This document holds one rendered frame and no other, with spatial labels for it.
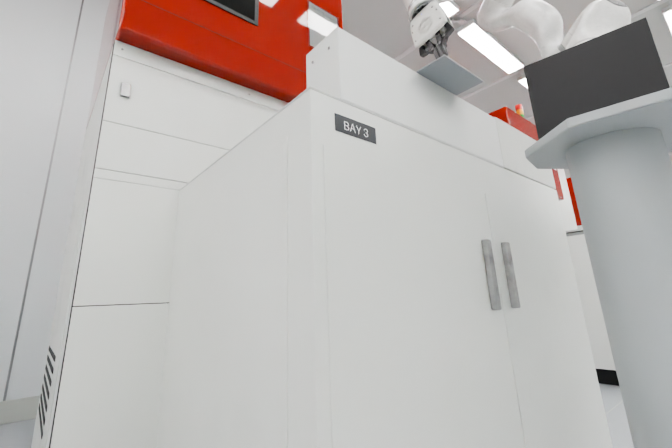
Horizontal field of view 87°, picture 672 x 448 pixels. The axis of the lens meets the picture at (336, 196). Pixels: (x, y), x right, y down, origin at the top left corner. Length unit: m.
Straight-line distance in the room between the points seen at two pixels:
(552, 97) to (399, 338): 0.61
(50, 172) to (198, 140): 1.55
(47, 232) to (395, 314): 2.19
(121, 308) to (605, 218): 1.05
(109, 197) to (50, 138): 1.65
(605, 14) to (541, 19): 0.20
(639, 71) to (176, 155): 1.09
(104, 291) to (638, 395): 1.08
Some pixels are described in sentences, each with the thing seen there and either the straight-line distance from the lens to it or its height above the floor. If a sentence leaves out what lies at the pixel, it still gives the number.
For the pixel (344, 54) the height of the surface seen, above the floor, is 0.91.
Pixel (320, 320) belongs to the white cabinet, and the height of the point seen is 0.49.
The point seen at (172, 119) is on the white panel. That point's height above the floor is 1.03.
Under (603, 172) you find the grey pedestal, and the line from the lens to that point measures 0.84.
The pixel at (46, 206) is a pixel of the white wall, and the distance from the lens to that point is 2.54.
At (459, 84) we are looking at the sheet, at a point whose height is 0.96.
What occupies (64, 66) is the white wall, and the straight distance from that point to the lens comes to 2.86.
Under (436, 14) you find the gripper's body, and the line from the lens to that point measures 1.07.
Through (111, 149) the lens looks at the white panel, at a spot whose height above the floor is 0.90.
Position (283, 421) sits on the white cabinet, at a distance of 0.53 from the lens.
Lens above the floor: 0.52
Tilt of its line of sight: 16 degrees up
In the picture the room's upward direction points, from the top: 2 degrees counter-clockwise
